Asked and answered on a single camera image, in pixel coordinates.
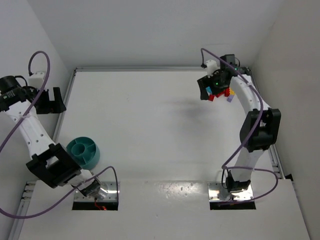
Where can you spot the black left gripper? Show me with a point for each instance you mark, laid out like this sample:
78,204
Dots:
46,100

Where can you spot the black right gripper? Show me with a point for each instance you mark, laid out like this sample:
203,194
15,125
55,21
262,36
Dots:
210,83

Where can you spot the purple lego brick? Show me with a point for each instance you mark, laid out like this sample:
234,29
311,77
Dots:
230,98

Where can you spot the blue lego brick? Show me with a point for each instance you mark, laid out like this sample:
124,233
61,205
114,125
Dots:
208,89

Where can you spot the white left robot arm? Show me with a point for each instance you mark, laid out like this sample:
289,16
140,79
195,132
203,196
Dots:
50,161

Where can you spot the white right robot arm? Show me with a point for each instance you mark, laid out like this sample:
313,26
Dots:
260,128

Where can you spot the red square lego brick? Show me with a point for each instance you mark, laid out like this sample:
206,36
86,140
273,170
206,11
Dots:
211,97

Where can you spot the red small lego brick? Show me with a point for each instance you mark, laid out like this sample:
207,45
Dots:
220,94

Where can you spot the red long lego brick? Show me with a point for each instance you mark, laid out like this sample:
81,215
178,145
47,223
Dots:
227,92

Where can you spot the yellow long lego brick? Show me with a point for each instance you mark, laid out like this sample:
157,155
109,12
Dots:
232,93

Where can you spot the teal divided round container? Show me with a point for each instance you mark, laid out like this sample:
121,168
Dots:
84,151

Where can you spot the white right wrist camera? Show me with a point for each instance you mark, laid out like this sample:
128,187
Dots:
211,67

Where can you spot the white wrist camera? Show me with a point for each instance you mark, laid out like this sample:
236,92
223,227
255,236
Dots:
37,79
211,67

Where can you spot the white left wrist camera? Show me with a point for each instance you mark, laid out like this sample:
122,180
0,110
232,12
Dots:
37,79

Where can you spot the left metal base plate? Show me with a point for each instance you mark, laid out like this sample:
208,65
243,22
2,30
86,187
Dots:
104,191

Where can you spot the metal base plate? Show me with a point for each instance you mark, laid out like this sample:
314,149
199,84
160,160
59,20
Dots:
104,191
217,193

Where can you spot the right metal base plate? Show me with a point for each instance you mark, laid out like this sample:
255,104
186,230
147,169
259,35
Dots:
217,193

